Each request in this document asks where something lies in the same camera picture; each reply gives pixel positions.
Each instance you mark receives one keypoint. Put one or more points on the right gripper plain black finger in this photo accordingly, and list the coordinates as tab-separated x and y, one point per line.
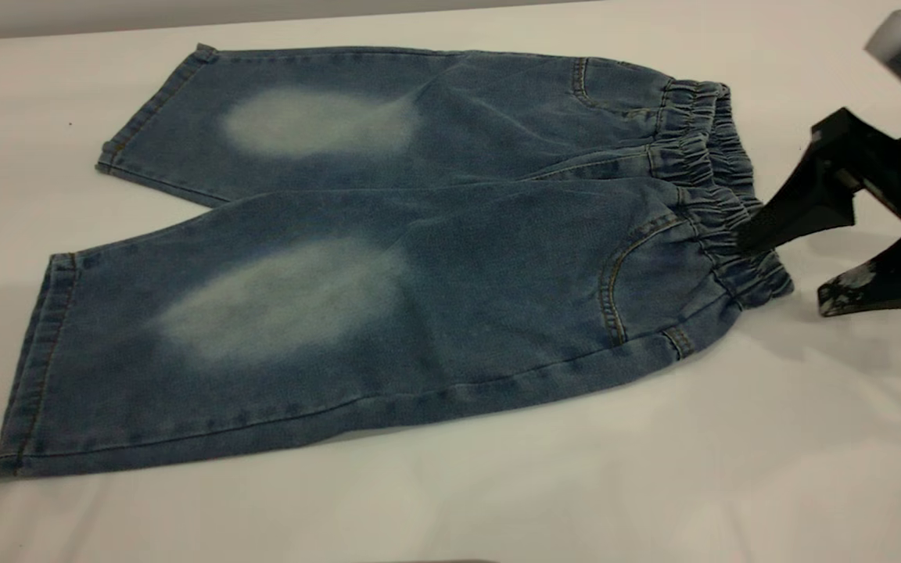
802	211

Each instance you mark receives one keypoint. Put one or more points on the blue denim short pants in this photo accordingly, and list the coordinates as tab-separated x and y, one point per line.
419	274

